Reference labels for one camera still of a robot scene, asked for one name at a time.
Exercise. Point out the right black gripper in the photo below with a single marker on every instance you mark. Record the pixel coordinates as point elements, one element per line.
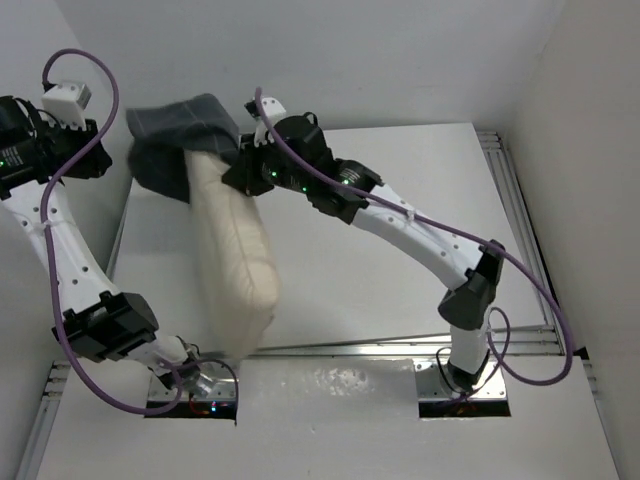
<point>243,172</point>

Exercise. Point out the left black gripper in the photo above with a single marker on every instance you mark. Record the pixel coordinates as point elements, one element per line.
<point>95,162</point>

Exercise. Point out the cream pillow with bear print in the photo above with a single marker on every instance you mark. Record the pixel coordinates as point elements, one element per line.
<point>239,280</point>

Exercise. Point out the dark plaid pillowcase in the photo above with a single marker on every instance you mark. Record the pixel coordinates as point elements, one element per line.
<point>162,136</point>

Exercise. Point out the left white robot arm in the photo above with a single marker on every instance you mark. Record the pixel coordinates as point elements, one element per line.
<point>100,321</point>

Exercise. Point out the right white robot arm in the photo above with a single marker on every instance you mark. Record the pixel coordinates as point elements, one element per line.
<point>469,271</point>

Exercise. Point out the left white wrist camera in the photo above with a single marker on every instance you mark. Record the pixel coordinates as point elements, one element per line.
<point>67,102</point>

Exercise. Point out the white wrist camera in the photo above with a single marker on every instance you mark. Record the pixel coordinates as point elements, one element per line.
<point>273,110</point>
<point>67,102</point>

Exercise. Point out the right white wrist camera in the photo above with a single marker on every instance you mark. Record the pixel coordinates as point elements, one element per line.
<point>273,110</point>

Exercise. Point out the aluminium frame rails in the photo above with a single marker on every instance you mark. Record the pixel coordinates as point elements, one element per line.
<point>209,383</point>

